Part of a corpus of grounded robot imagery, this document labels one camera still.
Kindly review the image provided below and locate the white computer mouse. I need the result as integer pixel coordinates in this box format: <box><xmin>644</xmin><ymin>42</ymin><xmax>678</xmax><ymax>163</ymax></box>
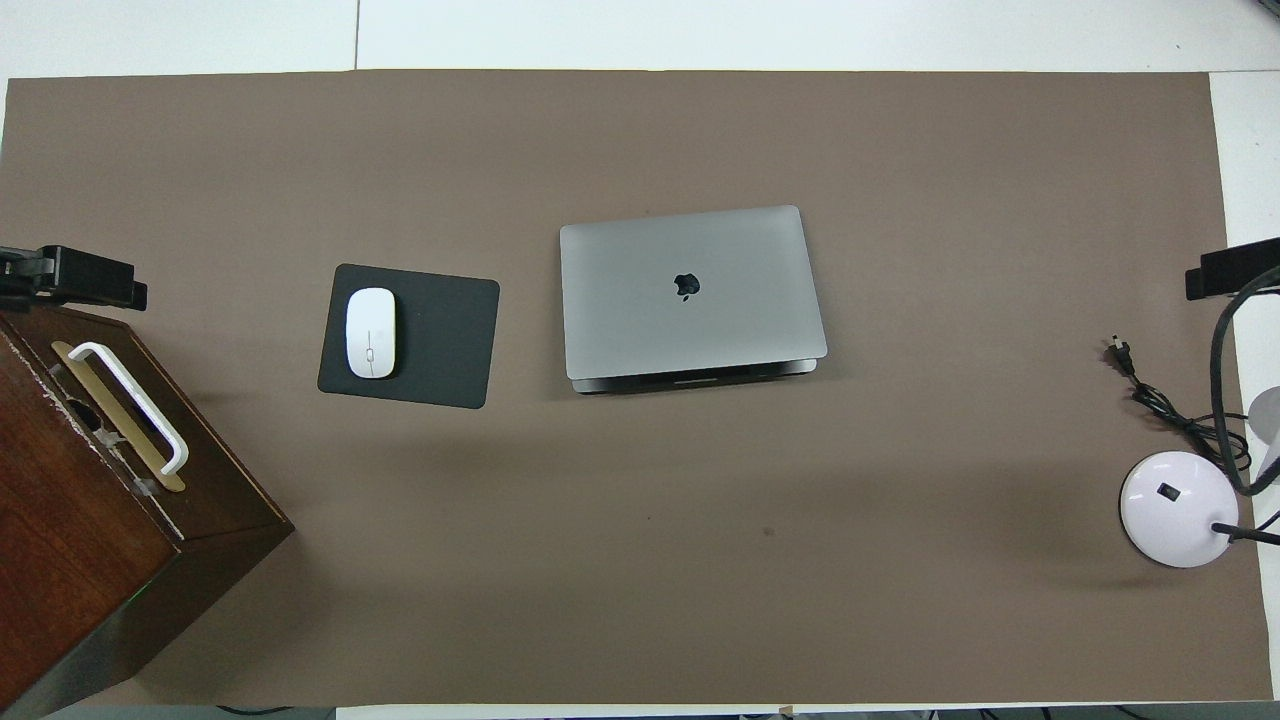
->
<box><xmin>345</xmin><ymin>287</ymin><xmax>398</xmax><ymax>380</ymax></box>

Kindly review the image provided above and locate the large brown table mat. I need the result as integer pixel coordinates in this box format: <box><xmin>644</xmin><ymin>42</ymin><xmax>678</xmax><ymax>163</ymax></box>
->
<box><xmin>0</xmin><ymin>68</ymin><xmax>1273</xmax><ymax>709</ymax></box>

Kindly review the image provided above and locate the black mouse pad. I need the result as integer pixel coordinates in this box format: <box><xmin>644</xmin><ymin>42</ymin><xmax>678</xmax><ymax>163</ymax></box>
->
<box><xmin>317</xmin><ymin>263</ymin><xmax>501</xmax><ymax>410</ymax></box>

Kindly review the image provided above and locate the white box handle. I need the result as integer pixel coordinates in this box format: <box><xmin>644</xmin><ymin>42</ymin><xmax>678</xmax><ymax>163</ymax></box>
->
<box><xmin>68</xmin><ymin>341</ymin><xmax>190</xmax><ymax>477</ymax></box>

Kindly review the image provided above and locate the black lamp power cable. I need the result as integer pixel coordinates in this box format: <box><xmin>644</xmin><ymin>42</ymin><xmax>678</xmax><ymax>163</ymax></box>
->
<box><xmin>1107</xmin><ymin>337</ymin><xmax>1253</xmax><ymax>473</ymax></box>

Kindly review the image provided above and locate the dark brown wooden box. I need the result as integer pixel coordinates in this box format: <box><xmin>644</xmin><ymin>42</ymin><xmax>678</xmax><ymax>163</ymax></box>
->
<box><xmin>0</xmin><ymin>300</ymin><xmax>295</xmax><ymax>719</ymax></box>

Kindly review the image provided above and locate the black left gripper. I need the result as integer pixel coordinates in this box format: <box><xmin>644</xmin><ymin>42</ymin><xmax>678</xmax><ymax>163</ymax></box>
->
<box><xmin>0</xmin><ymin>246</ymin><xmax>148</xmax><ymax>309</ymax></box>

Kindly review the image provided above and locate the tan handle backplate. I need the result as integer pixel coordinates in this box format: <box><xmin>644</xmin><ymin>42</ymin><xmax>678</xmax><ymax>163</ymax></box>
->
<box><xmin>51</xmin><ymin>340</ymin><xmax>187</xmax><ymax>493</ymax></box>

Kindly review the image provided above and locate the silver laptop computer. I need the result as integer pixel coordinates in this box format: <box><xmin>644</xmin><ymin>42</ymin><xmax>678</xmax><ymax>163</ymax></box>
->
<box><xmin>559</xmin><ymin>205</ymin><xmax>829</xmax><ymax>394</ymax></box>

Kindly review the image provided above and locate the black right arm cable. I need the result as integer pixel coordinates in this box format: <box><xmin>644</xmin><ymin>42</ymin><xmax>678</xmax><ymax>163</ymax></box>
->
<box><xmin>1210</xmin><ymin>265</ymin><xmax>1280</xmax><ymax>498</ymax></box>

